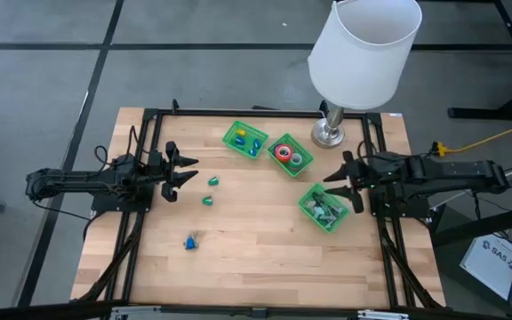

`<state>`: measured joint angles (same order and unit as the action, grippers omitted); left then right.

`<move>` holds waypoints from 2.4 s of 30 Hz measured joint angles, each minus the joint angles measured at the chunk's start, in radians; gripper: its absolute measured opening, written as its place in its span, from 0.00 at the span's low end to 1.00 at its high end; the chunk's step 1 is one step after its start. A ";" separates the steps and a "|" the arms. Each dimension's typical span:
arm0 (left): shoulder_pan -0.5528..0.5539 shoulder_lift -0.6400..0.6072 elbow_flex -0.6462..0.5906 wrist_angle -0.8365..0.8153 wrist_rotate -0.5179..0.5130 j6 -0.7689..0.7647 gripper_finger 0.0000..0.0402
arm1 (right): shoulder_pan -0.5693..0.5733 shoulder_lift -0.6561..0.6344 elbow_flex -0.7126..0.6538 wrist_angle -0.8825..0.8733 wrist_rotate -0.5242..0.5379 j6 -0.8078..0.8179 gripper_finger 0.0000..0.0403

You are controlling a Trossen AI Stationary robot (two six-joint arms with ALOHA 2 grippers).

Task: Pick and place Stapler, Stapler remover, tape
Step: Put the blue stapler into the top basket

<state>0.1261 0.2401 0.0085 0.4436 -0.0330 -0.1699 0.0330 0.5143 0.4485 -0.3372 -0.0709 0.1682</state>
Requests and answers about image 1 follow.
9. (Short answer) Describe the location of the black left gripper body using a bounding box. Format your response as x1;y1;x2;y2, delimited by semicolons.
151;140;179;204

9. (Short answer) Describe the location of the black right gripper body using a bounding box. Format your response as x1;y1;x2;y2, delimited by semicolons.
342;150;372;214

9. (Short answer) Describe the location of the red tape roll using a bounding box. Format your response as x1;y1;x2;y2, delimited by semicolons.
274;143;294;164

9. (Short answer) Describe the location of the green plastic basket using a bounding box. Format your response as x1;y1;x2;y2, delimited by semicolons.
222;120;269;160
267;132;315;178
298;182;351;235

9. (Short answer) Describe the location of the white shade silver table lamp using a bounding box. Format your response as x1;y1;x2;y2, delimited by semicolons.
307;0;423;149

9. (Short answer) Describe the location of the black desk bar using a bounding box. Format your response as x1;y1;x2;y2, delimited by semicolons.
433;208;512;248

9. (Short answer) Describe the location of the white cardboard box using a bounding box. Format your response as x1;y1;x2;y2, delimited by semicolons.
459;234;512;301

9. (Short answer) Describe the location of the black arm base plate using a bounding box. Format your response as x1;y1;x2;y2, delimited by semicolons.
368;195;431;220
90;195;154;213

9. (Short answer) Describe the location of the black aluminium table frame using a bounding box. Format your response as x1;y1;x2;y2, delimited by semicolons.
71;98;446;320

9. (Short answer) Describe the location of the yellow extension cable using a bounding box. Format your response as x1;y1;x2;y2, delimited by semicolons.
432;115;512;157

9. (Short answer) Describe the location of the silver metal bracket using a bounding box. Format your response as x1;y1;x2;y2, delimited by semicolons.
356;309;411;320
111;305;162;320

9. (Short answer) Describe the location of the black desk frame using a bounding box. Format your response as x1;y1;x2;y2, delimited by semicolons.
447;0;512;122

